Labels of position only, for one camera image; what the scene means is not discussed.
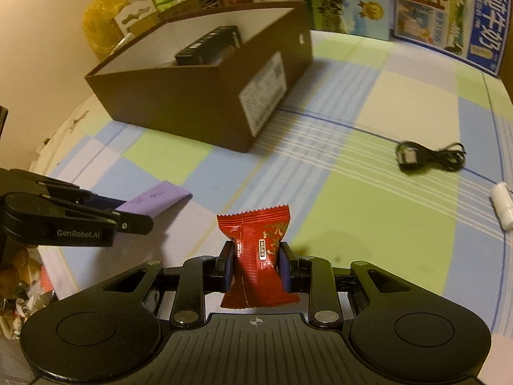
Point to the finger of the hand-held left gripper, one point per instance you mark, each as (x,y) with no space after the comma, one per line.
(132,224)
(100,201)

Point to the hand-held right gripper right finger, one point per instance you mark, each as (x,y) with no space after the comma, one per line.
(285,270)

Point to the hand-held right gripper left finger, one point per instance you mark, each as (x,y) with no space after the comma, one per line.
(229,270)

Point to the red snack packet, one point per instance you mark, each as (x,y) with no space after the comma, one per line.
(256,256)

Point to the purple small packet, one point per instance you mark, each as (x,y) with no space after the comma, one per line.
(160,198)

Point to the brown cardboard box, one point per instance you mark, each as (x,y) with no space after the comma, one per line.
(184,100)

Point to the black rectangular box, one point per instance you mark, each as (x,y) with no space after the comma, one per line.
(210,46)

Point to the pile of foil wrappers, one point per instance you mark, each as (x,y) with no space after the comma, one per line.
(22,292)

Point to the checked bed sheet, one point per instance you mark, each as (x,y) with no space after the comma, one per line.
(360,208)

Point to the yellow plastic bag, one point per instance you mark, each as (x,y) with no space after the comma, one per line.
(102,20)

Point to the white and kraft box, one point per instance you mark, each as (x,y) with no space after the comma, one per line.
(136,18)

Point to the green small box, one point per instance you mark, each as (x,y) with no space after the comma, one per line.
(166,0)

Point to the brown kraft box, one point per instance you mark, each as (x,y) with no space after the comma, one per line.
(186,7)

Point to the white small roll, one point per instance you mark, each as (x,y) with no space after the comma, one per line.
(503,204)

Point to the green blue milk carton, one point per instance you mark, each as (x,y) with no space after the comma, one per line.
(352,0)

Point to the blue cartoon printed carton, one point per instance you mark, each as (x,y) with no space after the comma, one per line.
(453,12)

